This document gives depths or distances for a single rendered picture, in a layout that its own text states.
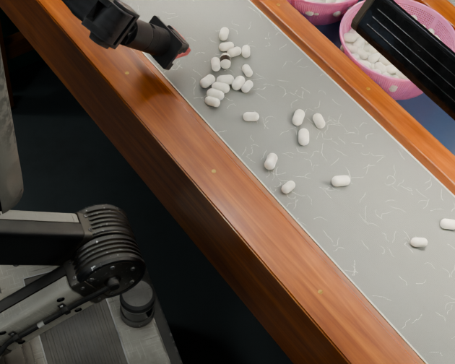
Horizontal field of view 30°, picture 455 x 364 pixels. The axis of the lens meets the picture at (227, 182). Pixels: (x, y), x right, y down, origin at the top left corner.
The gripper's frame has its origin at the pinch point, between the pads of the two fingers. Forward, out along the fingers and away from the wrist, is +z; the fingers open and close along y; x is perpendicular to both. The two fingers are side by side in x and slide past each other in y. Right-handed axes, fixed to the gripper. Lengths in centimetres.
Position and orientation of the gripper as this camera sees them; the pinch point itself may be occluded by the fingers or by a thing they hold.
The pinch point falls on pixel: (185, 50)
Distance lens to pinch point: 182.6
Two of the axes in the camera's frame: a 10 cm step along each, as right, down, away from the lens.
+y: -5.9, -6.7, 4.5
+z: 5.5, 0.7, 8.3
